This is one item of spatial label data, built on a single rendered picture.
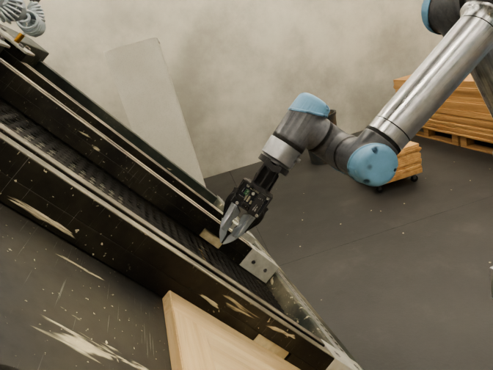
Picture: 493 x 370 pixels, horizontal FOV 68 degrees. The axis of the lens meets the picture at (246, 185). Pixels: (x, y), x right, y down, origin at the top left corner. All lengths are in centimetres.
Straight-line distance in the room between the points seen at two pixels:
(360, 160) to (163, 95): 378
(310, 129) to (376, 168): 17
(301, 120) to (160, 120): 367
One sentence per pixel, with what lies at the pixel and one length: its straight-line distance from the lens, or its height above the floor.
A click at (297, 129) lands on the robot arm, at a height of 144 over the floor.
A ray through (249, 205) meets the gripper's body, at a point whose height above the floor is 132.
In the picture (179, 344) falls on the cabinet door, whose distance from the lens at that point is 50.
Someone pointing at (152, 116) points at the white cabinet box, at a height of 126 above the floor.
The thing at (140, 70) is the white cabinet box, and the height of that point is 176.
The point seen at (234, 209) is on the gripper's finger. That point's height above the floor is 131.
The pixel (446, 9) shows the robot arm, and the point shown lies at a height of 158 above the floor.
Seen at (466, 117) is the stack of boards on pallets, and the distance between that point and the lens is 479.
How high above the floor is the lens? 160
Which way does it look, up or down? 18 degrees down
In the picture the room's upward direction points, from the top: 16 degrees counter-clockwise
